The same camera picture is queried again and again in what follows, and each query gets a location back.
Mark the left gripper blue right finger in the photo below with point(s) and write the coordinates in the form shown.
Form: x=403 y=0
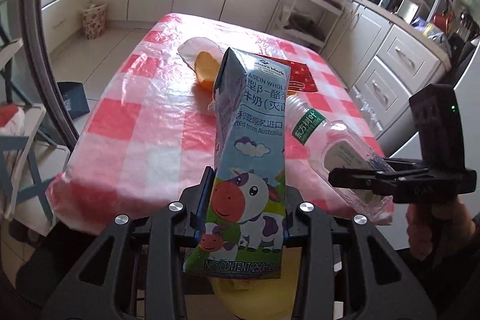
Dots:
x=287 y=219

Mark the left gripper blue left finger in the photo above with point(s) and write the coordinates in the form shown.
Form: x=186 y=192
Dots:
x=201 y=210

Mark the cow print milk carton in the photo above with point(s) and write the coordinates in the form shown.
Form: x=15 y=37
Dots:
x=243 y=236

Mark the clear plastic water bottle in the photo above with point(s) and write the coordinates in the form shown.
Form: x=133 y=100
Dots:
x=332 y=144

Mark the orange fruit peel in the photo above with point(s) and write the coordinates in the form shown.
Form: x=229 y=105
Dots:
x=206 y=68

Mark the red plastic snack wrapper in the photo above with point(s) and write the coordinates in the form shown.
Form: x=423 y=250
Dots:
x=300 y=79

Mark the white plastic bag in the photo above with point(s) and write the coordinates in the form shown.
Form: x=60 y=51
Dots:
x=190 y=49

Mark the person's right hand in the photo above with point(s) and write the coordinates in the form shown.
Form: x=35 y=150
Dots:
x=438 y=228

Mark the red white checkered tablecloth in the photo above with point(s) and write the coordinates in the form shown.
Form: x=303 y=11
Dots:
x=151 y=134

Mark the blue box on floor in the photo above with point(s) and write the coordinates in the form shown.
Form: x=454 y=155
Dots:
x=73 y=95

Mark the blue white folding rack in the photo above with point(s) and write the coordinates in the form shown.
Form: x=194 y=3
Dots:
x=21 y=180

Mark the white open shelf unit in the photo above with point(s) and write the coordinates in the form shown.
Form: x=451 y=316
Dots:
x=306 y=22

